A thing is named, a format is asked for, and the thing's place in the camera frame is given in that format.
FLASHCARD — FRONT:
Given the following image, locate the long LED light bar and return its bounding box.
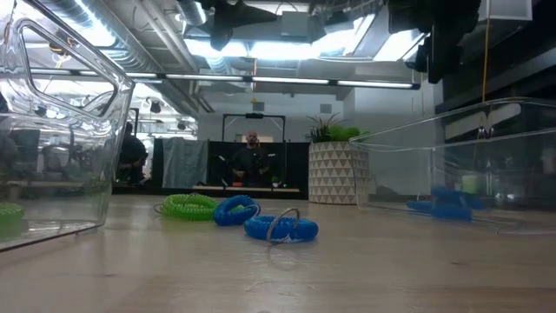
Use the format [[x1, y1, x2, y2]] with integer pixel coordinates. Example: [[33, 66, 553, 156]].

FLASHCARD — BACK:
[[129, 71, 421, 90]]

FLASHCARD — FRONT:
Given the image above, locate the person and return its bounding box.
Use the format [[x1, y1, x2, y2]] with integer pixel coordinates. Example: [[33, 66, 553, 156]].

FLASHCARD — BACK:
[[116, 121, 149, 184], [229, 130, 273, 188]]

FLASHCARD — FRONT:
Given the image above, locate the black metal rig frame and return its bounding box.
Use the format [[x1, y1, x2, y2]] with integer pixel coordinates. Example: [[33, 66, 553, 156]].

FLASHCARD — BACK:
[[222, 112, 288, 188]]

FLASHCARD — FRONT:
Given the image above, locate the bright ceiling light panel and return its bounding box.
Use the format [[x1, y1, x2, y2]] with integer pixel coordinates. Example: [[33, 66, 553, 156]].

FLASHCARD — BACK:
[[184, 37, 322, 62]]

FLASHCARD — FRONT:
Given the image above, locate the potted succulent in patterned pot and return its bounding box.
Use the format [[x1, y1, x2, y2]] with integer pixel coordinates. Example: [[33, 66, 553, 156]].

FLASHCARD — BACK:
[[306, 112, 370, 205]]

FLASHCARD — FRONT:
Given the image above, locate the grey hanging cloth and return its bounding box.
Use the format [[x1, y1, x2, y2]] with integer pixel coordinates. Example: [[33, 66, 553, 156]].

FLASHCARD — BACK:
[[162, 137, 209, 190]]

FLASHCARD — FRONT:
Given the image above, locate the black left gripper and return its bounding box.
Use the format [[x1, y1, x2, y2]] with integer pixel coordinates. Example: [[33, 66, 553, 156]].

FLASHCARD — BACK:
[[203, 0, 280, 51]]

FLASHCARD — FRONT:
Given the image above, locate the black partition curtain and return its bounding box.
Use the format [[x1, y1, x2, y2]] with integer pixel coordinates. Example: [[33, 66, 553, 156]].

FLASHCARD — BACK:
[[151, 137, 310, 190]]

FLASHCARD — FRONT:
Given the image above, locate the yellow hanging cord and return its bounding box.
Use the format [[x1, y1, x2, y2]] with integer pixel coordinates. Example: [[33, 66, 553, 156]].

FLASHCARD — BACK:
[[480, 0, 491, 103]]

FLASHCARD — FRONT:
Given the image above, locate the clear plastic bin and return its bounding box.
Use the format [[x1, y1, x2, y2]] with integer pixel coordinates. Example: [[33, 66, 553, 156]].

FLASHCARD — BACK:
[[0, 0, 136, 253], [348, 96, 556, 236]]

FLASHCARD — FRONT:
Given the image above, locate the silver ceiling duct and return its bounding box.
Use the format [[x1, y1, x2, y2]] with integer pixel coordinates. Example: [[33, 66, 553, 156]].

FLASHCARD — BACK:
[[175, 0, 209, 27]]

